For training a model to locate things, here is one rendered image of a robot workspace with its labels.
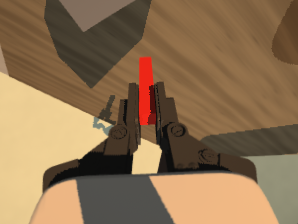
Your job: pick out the red peg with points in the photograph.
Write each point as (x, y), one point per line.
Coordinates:
(147, 110)

